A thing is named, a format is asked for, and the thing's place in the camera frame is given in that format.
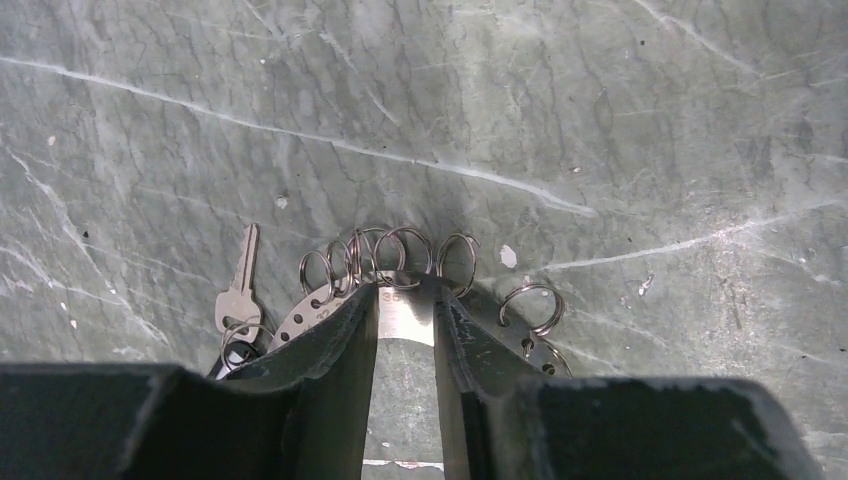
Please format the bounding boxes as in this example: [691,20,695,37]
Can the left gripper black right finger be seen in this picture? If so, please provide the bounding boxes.
[433,286,822,479]

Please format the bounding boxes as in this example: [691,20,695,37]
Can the toothed metal sprocket ring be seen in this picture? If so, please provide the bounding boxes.
[267,226,575,380]

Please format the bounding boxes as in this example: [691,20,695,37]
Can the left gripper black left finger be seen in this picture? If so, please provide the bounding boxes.
[1,286,379,479]

